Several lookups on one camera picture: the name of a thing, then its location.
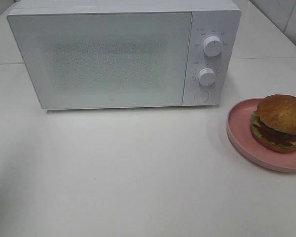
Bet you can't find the round white door button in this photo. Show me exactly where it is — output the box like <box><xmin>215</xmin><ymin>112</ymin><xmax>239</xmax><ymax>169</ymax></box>
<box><xmin>194</xmin><ymin>91</ymin><xmax>209</xmax><ymax>104</ymax></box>

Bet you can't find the white timer knob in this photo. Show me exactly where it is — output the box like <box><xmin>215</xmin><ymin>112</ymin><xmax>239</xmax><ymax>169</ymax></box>
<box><xmin>197</xmin><ymin>68</ymin><xmax>216</xmax><ymax>86</ymax></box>

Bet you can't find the pink round plate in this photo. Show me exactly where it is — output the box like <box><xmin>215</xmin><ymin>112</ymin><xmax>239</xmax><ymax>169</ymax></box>
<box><xmin>226</xmin><ymin>98</ymin><xmax>296</xmax><ymax>173</ymax></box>

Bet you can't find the burger with lettuce and cheese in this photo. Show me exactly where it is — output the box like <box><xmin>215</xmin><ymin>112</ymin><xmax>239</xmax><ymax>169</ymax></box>
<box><xmin>250</xmin><ymin>94</ymin><xmax>296</xmax><ymax>153</ymax></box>

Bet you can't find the white microwave door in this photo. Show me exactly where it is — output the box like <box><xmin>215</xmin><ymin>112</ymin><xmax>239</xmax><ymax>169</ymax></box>
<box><xmin>8</xmin><ymin>12</ymin><xmax>192</xmax><ymax>110</ymax></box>

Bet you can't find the white microwave oven body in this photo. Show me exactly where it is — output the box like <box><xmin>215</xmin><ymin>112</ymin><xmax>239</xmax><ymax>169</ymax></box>
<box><xmin>7</xmin><ymin>0</ymin><xmax>241</xmax><ymax>106</ymax></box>

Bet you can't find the upper white power knob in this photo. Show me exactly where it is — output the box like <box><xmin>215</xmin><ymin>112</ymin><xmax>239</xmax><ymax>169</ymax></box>
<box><xmin>203</xmin><ymin>36</ymin><xmax>222</xmax><ymax>57</ymax></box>

